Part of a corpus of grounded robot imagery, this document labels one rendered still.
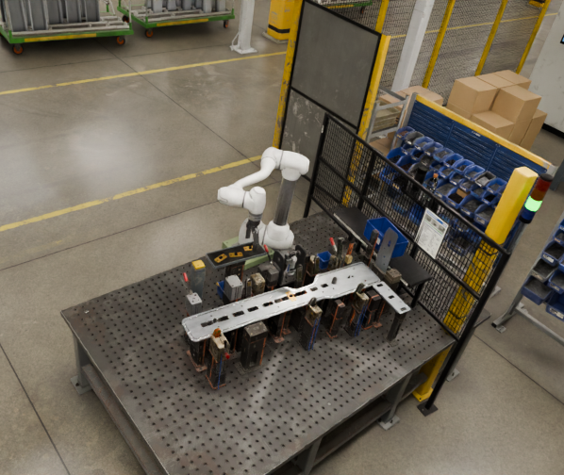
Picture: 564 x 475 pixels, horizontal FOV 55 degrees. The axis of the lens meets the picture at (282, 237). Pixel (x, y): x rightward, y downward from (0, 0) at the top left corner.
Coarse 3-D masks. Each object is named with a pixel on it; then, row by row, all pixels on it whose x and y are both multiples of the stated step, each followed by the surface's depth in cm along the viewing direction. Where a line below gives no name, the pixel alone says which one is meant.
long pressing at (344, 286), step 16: (336, 272) 369; (352, 272) 371; (368, 272) 373; (288, 288) 349; (304, 288) 351; (320, 288) 354; (336, 288) 356; (352, 288) 358; (240, 304) 332; (256, 304) 334; (272, 304) 336; (288, 304) 338; (304, 304) 340; (192, 320) 316; (208, 320) 318; (224, 320) 320; (240, 320) 321; (256, 320) 324; (192, 336) 306; (208, 336) 309
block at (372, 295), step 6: (366, 294) 362; (372, 294) 360; (378, 294) 360; (372, 300) 357; (378, 300) 358; (372, 306) 359; (366, 312) 366; (372, 312) 365; (366, 318) 367; (372, 318) 369; (366, 324) 370
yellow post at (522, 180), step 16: (512, 176) 309; (528, 176) 302; (512, 192) 311; (528, 192) 312; (496, 208) 323; (512, 208) 314; (496, 224) 326; (512, 224) 326; (496, 240) 329; (480, 256) 341; (496, 256) 342; (480, 272) 345; (464, 288) 358; (464, 304) 362; (448, 320) 378; (432, 368) 403; (432, 384) 420
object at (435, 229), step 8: (424, 216) 370; (432, 216) 364; (424, 224) 371; (432, 224) 365; (440, 224) 359; (448, 224) 353; (424, 232) 373; (432, 232) 367; (440, 232) 360; (424, 240) 375; (432, 240) 369; (440, 240) 362; (424, 248) 377; (432, 248) 370; (432, 256) 372
